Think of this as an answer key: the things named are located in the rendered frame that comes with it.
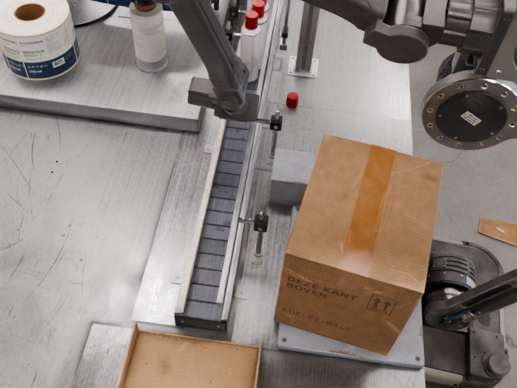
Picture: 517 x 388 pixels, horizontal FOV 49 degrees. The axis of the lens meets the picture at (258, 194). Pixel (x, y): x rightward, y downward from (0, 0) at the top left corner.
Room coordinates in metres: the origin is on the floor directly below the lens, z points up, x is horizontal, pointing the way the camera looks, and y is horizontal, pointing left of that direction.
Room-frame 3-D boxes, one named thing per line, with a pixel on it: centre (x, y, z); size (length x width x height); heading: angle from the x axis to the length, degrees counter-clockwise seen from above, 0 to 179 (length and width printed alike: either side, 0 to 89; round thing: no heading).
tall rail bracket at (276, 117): (0.99, -0.01, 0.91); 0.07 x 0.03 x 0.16; 87
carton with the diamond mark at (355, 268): (0.64, -0.20, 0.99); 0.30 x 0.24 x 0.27; 167
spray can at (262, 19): (1.29, 0.04, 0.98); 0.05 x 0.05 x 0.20
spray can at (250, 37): (1.24, 0.06, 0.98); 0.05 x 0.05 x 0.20
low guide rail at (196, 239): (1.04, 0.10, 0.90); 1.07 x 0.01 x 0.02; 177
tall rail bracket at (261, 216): (0.69, 0.01, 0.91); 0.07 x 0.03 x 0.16; 87
